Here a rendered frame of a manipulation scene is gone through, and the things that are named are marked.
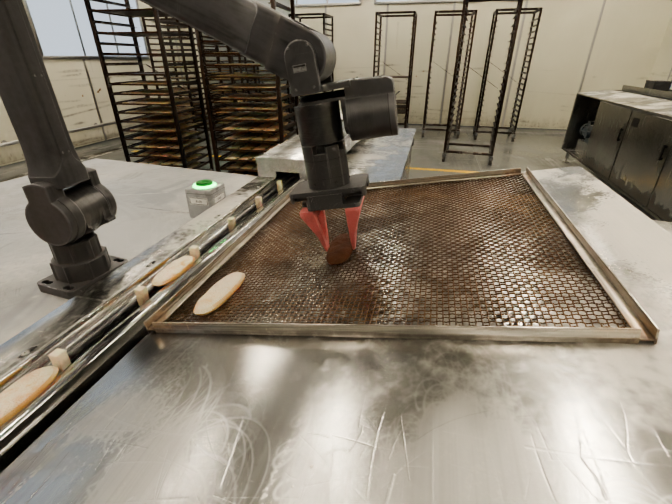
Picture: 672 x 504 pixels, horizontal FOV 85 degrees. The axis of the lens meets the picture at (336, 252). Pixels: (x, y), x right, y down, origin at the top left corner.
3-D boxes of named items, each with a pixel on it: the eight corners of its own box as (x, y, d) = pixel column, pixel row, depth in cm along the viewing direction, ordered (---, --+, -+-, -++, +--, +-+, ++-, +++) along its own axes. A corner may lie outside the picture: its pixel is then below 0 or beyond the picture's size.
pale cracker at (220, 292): (229, 274, 54) (227, 267, 53) (252, 274, 52) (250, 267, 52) (186, 315, 45) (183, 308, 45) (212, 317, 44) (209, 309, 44)
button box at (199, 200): (207, 219, 100) (200, 179, 95) (233, 222, 99) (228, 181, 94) (189, 231, 93) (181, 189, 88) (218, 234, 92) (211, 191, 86)
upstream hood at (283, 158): (347, 120, 218) (347, 105, 214) (377, 121, 214) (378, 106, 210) (257, 181, 110) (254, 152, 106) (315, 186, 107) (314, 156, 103)
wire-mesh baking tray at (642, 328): (291, 196, 87) (290, 190, 86) (527, 174, 72) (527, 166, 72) (147, 332, 44) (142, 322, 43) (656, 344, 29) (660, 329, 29)
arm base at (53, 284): (98, 259, 73) (37, 290, 63) (85, 221, 70) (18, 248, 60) (132, 266, 71) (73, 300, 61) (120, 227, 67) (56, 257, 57)
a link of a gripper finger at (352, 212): (367, 257, 51) (357, 191, 47) (317, 260, 52) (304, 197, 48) (371, 237, 57) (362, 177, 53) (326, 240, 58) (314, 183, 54)
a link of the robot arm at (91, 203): (77, 236, 67) (52, 249, 63) (57, 181, 62) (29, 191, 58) (122, 240, 66) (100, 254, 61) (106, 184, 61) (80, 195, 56)
